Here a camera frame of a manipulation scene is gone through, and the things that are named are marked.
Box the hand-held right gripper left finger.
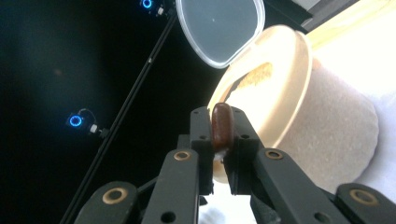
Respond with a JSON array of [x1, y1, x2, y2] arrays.
[[178, 105, 217, 196]]

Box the clear plastic jar lid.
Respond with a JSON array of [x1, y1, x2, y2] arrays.
[[175, 0, 266, 70]]

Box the camera with blue ring light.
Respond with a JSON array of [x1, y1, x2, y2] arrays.
[[65, 107, 110, 138], [140, 0, 166, 17]]

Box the black metal stand pole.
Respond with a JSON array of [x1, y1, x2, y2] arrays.
[[58, 8, 179, 224]]

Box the white round jar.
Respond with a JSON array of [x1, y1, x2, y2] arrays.
[[206, 24, 380, 194]]

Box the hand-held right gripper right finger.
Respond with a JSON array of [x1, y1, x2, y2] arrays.
[[222, 106, 262, 196]]

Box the brown oval date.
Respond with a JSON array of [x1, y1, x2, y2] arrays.
[[211, 102, 235, 154]]

